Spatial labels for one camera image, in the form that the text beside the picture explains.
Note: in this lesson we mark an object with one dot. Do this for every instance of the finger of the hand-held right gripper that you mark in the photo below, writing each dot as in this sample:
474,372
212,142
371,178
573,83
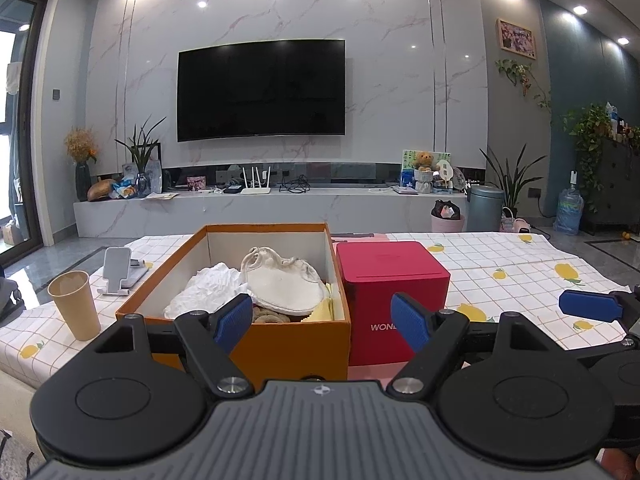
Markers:
590,346
590,306

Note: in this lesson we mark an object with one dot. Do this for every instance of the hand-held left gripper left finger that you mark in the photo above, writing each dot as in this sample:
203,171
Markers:
232,322

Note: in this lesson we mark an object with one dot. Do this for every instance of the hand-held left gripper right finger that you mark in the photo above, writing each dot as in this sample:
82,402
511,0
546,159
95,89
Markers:
410,322

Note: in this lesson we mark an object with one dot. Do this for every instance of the brown plush knit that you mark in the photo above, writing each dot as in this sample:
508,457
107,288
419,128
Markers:
270,316

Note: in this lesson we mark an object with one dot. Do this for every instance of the white bagged cloth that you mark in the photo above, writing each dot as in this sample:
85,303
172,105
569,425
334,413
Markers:
210,285

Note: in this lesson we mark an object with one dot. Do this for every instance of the orange cardboard box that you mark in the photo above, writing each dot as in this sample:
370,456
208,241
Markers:
280,350

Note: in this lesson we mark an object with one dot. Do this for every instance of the cream fabric pouch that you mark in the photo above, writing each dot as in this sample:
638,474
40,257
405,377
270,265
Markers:
285,285

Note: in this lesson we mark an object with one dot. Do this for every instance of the yellow cloth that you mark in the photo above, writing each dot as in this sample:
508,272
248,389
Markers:
322,310

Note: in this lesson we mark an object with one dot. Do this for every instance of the red box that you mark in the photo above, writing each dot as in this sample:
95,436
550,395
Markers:
390,270

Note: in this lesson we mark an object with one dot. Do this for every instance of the lemon print checked tablecloth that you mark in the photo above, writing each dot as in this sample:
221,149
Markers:
510,260

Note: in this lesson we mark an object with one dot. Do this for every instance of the blue water bottle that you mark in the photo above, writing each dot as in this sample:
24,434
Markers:
569,210

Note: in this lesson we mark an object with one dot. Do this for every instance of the pink waste bin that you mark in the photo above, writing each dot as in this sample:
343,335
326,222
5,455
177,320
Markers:
447,222

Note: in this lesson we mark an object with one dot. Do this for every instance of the small pink appliance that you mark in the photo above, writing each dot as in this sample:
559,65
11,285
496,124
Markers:
520,225

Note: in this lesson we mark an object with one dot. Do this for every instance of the dark cabinet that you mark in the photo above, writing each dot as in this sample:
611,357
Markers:
617,185

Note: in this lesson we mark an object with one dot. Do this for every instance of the grey phone stand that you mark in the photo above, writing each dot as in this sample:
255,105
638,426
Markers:
117,265

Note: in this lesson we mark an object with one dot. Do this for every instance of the marble television cabinet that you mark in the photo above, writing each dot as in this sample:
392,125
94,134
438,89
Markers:
300,210

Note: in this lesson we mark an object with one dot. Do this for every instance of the flat book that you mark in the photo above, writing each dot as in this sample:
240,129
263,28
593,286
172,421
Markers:
405,190

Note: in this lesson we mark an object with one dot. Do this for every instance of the white router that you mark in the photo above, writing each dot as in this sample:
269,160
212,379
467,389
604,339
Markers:
256,190

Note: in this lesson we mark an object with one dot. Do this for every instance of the grey trash can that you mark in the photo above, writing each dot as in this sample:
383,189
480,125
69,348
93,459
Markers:
485,210

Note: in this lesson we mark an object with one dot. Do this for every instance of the pink photo card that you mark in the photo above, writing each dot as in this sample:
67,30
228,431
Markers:
196,183

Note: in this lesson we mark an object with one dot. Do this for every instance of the yellow green papers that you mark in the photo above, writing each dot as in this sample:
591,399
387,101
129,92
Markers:
160,196

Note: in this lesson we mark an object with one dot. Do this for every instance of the long leaf potted plant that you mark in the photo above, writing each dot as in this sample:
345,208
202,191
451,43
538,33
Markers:
512,180

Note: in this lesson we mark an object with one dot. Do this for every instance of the teddy bear in white wrap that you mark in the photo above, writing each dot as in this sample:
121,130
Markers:
424,170

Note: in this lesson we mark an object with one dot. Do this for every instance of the beige paper cup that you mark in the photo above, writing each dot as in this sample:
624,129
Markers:
75,310

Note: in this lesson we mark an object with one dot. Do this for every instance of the green picture board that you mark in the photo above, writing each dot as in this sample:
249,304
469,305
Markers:
407,160

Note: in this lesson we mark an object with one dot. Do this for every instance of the white packet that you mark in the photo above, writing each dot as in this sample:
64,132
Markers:
154,175

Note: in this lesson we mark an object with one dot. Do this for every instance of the leafy green plant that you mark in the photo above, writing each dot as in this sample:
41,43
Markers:
590,135

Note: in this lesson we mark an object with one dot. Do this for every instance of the blue snack packets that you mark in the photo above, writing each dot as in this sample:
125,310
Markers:
124,190

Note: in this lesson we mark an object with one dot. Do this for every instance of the brown round ornament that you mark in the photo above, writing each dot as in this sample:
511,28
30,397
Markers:
101,191

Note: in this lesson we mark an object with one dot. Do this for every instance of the green plant in glass vase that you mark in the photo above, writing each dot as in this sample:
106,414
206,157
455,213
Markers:
142,152

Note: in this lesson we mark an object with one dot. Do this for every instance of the dark vase with dried flowers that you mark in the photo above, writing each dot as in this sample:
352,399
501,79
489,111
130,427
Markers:
82,180

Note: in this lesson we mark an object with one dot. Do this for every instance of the grey stroller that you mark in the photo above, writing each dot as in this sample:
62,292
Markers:
10,305

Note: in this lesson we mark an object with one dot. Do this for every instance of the hanging vine plant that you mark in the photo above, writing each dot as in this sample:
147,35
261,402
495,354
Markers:
522,77

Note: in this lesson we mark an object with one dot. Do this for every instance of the sliding glass door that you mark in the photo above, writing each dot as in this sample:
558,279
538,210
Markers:
30,135

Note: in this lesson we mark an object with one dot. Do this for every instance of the black wall television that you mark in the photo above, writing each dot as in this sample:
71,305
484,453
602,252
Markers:
260,90

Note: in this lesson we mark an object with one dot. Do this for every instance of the framed wall picture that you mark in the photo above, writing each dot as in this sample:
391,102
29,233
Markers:
516,39

